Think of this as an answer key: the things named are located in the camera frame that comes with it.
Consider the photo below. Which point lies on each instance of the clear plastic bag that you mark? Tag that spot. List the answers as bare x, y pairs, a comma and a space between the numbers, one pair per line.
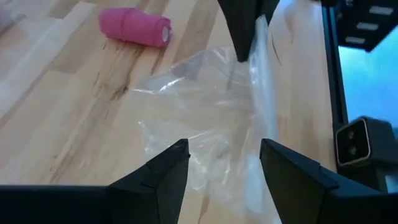
217, 118

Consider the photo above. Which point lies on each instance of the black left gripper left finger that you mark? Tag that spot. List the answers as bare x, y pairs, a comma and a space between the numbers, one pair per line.
109, 205

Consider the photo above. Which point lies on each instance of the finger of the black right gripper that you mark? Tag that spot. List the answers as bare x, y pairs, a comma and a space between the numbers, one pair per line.
270, 6
241, 25

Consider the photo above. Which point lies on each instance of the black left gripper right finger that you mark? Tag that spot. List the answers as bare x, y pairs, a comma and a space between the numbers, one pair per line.
311, 199

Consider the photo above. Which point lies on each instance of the black drawer cabinet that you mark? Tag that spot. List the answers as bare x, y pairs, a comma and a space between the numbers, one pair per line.
367, 25

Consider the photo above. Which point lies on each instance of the pink elastic bandage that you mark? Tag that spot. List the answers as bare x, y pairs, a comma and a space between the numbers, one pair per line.
133, 26

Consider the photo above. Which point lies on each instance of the black table-level camera box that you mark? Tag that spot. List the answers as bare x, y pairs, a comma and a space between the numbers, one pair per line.
353, 141

